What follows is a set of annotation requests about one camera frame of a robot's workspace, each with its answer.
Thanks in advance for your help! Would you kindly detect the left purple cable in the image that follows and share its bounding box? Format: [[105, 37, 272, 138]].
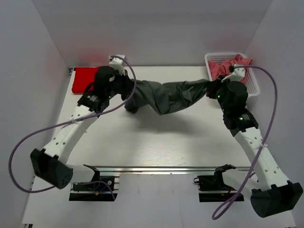
[[9, 55, 137, 193]]

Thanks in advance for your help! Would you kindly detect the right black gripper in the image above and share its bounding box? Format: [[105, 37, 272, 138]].
[[207, 75, 234, 114]]

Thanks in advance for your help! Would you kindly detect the aluminium table rail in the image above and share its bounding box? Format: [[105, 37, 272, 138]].
[[68, 165, 252, 175]]

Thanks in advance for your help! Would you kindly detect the folded red t-shirt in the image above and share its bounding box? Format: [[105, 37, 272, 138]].
[[72, 67, 99, 94]]

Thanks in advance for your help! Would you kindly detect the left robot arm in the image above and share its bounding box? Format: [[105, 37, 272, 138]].
[[30, 64, 134, 190]]

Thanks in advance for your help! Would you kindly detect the white plastic basket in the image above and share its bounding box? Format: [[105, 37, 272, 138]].
[[204, 52, 260, 97]]

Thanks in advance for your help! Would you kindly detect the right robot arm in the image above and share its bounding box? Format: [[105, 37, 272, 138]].
[[207, 78, 303, 218]]

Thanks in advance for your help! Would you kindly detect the dark grey t-shirt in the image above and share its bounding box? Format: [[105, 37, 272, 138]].
[[124, 79, 211, 115]]

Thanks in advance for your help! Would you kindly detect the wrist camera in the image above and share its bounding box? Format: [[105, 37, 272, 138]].
[[109, 57, 126, 75], [228, 64, 246, 82]]

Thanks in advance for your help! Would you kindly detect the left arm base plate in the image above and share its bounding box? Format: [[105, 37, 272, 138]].
[[69, 175, 119, 202]]

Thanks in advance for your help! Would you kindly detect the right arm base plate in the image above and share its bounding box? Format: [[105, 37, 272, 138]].
[[193, 175, 237, 202]]

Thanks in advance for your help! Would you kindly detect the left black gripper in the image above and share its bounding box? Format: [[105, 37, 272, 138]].
[[106, 68, 134, 99]]

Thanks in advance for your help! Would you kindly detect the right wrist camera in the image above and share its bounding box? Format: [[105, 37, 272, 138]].
[[228, 64, 246, 82]]

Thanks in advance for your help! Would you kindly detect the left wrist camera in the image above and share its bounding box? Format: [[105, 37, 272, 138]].
[[109, 57, 126, 75]]

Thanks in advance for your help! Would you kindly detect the crumpled pink t-shirt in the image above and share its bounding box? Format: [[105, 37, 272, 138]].
[[206, 53, 253, 81]]

